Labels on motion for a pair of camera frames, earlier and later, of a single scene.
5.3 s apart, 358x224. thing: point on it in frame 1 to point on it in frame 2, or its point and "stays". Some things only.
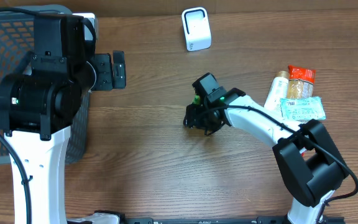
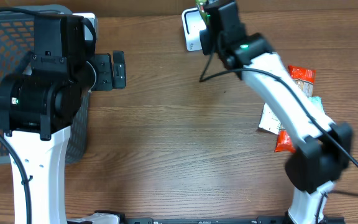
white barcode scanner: [196, 28] stays
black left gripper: [118, 70] stays
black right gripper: [196, 118] to [208, 42]
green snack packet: [197, 99] to [205, 16]
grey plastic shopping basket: [6, 36] stays
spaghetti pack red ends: [301, 82] stays
